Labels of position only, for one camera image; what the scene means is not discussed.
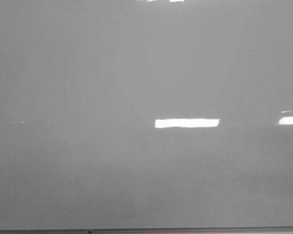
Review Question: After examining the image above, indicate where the white whiteboard with aluminium frame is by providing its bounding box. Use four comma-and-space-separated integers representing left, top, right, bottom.
0, 0, 293, 230

